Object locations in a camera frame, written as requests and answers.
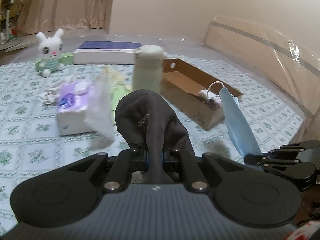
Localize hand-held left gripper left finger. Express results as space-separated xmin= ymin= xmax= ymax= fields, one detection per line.
xmin=60 ymin=149 xmax=150 ymax=193

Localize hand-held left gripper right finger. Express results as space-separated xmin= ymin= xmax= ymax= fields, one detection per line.
xmin=162 ymin=149 xmax=250 ymax=193

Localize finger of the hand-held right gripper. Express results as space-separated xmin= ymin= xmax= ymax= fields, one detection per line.
xmin=244 ymin=154 xmax=300 ymax=167
xmin=269 ymin=140 xmax=320 ymax=159

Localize blue face mask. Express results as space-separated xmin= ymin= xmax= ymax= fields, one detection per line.
xmin=206 ymin=81 xmax=263 ymax=159

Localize dark grey sock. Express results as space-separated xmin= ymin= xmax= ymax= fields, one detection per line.
xmin=114 ymin=89 xmax=194 ymax=184

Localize brown sheer scrunchie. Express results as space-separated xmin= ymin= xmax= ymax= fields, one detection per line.
xmin=199 ymin=89 xmax=222 ymax=110

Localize light green cloth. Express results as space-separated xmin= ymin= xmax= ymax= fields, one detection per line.
xmin=111 ymin=84 xmax=133 ymax=105

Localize brown cardboard box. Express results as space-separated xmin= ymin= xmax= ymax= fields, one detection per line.
xmin=160 ymin=58 xmax=243 ymax=131

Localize yellow towel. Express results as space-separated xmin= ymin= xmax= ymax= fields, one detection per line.
xmin=101 ymin=65 xmax=133 ymax=92

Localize white socks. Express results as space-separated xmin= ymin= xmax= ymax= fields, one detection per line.
xmin=37 ymin=74 xmax=75 ymax=105

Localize purple white tissue pack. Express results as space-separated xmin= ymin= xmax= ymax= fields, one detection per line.
xmin=55 ymin=81 xmax=97 ymax=137

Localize cream thermos bottle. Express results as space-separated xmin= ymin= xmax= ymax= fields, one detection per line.
xmin=132 ymin=45 xmax=167 ymax=97

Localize green floral printed cloth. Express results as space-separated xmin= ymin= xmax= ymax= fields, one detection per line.
xmin=0 ymin=59 xmax=304 ymax=230

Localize white gift box blue lid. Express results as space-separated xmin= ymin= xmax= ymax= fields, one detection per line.
xmin=73 ymin=41 xmax=142 ymax=65

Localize plastic wrapped headboard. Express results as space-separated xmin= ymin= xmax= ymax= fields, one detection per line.
xmin=204 ymin=15 xmax=320 ymax=120

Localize green tissue box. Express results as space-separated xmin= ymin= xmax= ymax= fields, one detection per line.
xmin=35 ymin=52 xmax=74 ymax=72

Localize white bunny plush toy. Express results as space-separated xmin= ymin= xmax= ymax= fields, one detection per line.
xmin=36 ymin=29 xmax=65 ymax=77

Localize beige curtain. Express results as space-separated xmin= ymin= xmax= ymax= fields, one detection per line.
xmin=16 ymin=0 xmax=117 ymax=34

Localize wooden bookshelf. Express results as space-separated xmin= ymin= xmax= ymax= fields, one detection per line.
xmin=0 ymin=0 xmax=23 ymax=45

